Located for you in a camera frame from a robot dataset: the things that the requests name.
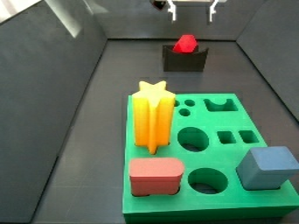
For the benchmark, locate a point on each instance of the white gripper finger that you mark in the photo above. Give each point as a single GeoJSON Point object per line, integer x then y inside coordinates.
{"type": "Point", "coordinates": [171, 9]}
{"type": "Point", "coordinates": [213, 9]}

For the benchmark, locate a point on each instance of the red hexagon block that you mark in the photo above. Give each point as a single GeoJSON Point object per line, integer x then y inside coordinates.
{"type": "Point", "coordinates": [186, 44]}

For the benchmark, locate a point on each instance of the black curved cradle stand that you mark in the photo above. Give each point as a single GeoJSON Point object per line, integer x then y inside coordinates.
{"type": "Point", "coordinates": [183, 62]}

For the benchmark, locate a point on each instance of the yellow star block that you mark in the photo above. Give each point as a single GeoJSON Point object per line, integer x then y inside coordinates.
{"type": "Point", "coordinates": [153, 104]}

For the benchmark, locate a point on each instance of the green shape sorter base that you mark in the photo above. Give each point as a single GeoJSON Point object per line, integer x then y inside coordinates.
{"type": "Point", "coordinates": [213, 135]}

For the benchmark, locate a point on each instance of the blue square block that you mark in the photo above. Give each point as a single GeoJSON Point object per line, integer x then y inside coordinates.
{"type": "Point", "coordinates": [266, 168]}

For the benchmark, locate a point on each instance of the salmon rounded block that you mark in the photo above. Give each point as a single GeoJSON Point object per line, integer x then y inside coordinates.
{"type": "Point", "coordinates": [155, 175]}

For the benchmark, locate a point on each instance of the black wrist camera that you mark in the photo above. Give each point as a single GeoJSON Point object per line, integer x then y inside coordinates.
{"type": "Point", "coordinates": [158, 4]}

